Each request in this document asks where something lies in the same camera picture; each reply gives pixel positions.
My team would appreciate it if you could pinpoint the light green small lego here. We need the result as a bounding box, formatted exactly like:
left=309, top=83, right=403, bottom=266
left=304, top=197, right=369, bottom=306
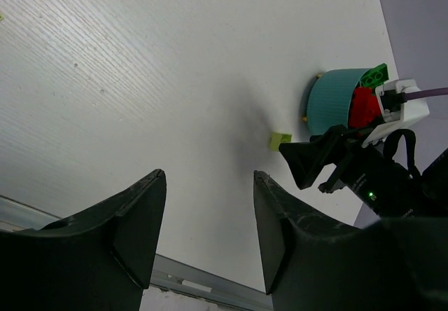
left=269, top=132, right=292, bottom=151

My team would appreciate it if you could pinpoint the red flower lego piece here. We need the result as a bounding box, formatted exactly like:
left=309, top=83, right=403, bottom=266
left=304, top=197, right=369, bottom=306
left=348, top=87, right=381, bottom=128

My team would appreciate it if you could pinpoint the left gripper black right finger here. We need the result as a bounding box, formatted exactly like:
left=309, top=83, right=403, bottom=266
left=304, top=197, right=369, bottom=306
left=253, top=171, right=447, bottom=310

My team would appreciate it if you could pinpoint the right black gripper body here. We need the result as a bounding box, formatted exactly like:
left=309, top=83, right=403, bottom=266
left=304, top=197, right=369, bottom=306
left=318, top=129, right=447, bottom=218

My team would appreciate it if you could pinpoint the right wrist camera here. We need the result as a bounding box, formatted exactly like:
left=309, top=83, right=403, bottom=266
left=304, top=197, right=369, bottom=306
left=362, top=79, right=430, bottom=148

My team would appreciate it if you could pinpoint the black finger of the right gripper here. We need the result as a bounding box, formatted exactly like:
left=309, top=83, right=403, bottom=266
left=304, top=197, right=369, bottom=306
left=279, top=125, right=354, bottom=189

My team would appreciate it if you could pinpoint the teal round divided container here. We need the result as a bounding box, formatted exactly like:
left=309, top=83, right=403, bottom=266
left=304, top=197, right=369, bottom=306
left=306, top=68, right=369, bottom=135

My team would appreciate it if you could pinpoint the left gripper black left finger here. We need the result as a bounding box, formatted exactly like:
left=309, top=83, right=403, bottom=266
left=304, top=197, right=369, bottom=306
left=1, top=170, right=167, bottom=310

